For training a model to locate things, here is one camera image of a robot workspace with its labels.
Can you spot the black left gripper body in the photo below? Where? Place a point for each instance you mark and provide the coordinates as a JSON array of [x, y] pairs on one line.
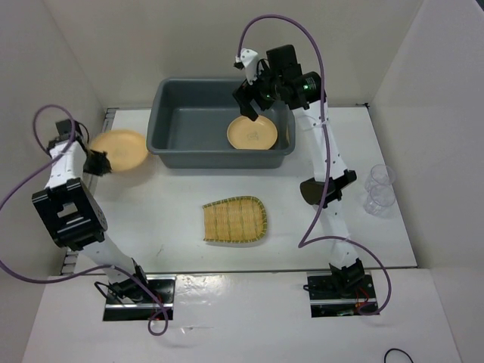
[[96, 162]]

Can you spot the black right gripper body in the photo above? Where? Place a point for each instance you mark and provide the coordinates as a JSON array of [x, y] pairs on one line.
[[264, 88]]

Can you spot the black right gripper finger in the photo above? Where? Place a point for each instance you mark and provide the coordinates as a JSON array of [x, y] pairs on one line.
[[250, 111], [243, 102]]

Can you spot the yellow bear plate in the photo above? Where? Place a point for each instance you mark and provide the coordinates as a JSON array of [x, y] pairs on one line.
[[245, 134], [125, 149]]

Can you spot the woven bamboo basket tray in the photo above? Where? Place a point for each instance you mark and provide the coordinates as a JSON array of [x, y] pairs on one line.
[[235, 220]]

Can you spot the clear plastic cup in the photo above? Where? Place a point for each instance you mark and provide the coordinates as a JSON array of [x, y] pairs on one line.
[[380, 175], [379, 199]]

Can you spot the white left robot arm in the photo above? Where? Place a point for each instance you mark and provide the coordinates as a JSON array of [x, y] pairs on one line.
[[74, 219]]

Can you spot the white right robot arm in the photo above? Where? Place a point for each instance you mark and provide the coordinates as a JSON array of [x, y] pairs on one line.
[[279, 77]]

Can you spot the grey plastic bin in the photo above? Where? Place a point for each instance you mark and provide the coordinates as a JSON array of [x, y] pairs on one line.
[[188, 126]]

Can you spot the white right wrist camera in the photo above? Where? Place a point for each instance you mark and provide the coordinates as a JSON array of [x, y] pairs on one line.
[[247, 61]]

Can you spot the aluminium table edge rail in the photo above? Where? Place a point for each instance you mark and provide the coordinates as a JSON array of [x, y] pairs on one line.
[[70, 257]]

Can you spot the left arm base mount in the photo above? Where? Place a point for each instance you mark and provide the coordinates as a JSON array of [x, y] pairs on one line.
[[117, 308]]

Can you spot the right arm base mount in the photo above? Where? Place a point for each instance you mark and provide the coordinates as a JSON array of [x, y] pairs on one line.
[[326, 302]]

